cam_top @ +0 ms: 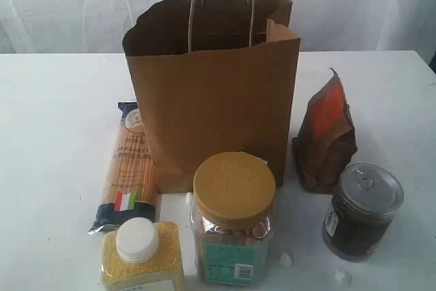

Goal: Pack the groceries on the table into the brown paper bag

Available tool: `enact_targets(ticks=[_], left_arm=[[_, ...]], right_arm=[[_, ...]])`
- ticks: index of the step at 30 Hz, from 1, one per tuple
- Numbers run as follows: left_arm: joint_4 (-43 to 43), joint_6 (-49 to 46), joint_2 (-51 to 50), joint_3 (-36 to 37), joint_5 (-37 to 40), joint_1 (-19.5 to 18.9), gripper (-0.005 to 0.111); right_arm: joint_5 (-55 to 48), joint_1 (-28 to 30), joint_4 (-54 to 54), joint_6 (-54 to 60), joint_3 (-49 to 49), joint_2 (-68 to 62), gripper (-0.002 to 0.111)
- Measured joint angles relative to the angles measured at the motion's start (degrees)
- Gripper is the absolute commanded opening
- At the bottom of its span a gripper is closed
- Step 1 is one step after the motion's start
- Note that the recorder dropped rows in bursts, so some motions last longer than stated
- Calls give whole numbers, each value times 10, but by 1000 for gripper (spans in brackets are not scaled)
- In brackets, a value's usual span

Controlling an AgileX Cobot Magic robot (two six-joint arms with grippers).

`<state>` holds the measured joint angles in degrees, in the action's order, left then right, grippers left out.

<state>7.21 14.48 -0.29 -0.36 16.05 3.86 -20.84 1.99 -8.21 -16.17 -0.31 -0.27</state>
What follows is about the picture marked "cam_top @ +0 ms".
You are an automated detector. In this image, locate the white crumb near jar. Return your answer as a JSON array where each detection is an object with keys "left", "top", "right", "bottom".
[{"left": 279, "top": 252, "right": 294, "bottom": 268}]

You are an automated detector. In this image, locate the clear jar with yellow lid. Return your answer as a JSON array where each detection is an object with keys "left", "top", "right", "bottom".
[{"left": 190, "top": 151, "right": 276, "bottom": 286}]

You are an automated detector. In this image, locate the dark can with silver lid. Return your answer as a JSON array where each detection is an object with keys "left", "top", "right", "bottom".
[{"left": 322, "top": 164, "right": 404, "bottom": 262}]

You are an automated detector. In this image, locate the spaghetti packet with Italian flag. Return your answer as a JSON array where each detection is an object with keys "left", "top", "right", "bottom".
[{"left": 89, "top": 102, "right": 158, "bottom": 235}]

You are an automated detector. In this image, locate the brown pouch with orange label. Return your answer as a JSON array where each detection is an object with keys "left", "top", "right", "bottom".
[{"left": 292, "top": 70, "right": 358, "bottom": 194}]

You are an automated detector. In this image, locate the large brown paper bag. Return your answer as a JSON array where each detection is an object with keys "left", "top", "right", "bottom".
[{"left": 122, "top": 0, "right": 300, "bottom": 194}]

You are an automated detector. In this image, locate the yellow millet bottle white cap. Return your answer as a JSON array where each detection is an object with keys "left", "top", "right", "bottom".
[{"left": 100, "top": 217, "right": 185, "bottom": 290}]

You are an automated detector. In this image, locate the white crumb at front right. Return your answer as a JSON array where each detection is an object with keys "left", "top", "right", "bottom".
[{"left": 334, "top": 269, "right": 352, "bottom": 286}]

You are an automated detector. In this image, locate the white crumb behind jar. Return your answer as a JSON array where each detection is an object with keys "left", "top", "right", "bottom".
[{"left": 185, "top": 192, "right": 193, "bottom": 206}]

